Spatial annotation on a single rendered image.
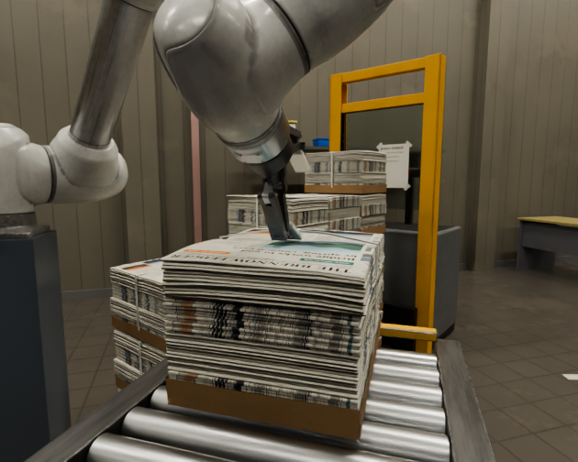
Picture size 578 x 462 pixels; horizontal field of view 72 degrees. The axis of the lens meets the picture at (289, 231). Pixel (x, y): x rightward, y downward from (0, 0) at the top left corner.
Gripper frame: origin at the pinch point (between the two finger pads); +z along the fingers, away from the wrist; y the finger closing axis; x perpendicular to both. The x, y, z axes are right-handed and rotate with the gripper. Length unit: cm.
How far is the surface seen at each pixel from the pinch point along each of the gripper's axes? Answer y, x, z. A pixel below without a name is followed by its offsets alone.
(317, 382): 30.4, 9.1, -8.7
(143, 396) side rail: 36.3, -19.2, -4.8
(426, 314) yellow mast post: -14, 30, 196
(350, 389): 30.6, 13.5, -8.8
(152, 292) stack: 12, -57, 43
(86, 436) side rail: 41.3, -20.0, -14.1
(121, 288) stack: 10, -76, 52
